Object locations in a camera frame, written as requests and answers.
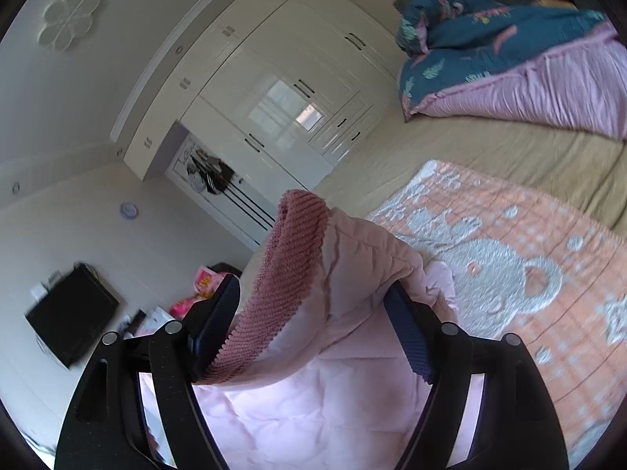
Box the bed with beige sheet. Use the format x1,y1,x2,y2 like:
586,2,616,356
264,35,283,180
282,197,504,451
240,108,627,295

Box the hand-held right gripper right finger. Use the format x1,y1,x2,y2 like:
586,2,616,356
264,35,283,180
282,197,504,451
383,284,570,470

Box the pink quilted jacket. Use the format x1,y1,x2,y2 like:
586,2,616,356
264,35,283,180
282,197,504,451
134,189,486,470

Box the flower-shaped ceiling lamp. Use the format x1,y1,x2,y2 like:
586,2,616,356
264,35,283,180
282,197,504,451
38,0,101,52

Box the orange patterned blanket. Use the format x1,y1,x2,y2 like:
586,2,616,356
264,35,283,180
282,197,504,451
367,159,627,466

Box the black wall television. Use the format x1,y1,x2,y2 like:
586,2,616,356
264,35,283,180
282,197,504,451
25,263,121,368

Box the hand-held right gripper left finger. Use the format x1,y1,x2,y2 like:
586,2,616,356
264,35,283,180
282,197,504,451
54,274,242,470

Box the white wardrobe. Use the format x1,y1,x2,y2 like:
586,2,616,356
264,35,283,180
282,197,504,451
122,0,407,250

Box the teal floral quilt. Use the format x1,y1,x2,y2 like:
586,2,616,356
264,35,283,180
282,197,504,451
396,0,627,140

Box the hanging dark clothes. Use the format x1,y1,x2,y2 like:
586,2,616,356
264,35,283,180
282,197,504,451
186,149,236,195

